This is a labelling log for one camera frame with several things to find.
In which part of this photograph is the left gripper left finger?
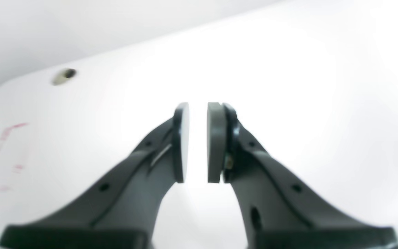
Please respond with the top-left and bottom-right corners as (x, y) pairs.
(0, 102), (189, 249)

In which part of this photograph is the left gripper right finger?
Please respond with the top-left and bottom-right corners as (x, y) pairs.
(207, 102), (398, 249)

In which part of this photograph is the right table cable grommet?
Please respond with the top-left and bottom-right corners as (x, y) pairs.
(51, 68), (78, 86)

